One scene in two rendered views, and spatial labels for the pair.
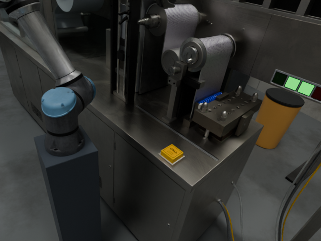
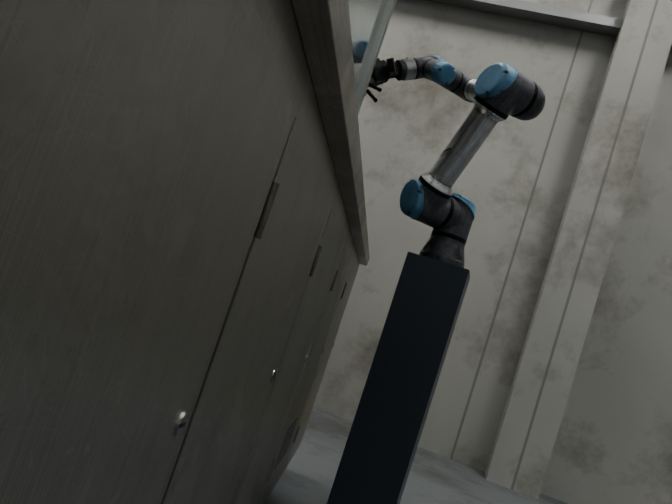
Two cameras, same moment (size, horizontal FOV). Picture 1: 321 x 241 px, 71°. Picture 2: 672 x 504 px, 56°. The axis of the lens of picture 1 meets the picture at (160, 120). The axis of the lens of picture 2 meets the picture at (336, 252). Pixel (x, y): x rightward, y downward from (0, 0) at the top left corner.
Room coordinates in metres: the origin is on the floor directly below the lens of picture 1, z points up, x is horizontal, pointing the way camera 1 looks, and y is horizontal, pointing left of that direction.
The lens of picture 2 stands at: (2.13, 1.89, 0.65)
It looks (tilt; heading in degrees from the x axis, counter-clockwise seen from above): 5 degrees up; 235
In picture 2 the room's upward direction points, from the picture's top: 18 degrees clockwise
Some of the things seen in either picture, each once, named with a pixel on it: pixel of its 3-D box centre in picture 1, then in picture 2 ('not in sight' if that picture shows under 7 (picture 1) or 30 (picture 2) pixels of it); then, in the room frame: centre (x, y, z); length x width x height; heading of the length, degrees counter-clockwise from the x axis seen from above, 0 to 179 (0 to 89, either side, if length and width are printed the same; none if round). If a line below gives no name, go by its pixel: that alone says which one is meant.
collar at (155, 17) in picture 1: (152, 21); not in sight; (1.13, 0.11, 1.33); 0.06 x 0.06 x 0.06; 50
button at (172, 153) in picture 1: (172, 153); not in sight; (0.71, -0.07, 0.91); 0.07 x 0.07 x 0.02; 50
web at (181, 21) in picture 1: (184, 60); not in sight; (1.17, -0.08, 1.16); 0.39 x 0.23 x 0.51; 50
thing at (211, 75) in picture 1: (210, 82); not in sight; (1.04, -0.22, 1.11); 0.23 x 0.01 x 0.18; 140
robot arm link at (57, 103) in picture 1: (61, 108); (453, 216); (0.69, 0.38, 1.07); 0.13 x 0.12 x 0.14; 174
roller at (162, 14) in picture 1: (173, 19); not in sight; (1.25, 0.01, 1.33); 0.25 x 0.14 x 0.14; 140
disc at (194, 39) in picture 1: (192, 54); not in sight; (0.99, -0.10, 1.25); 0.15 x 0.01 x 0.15; 50
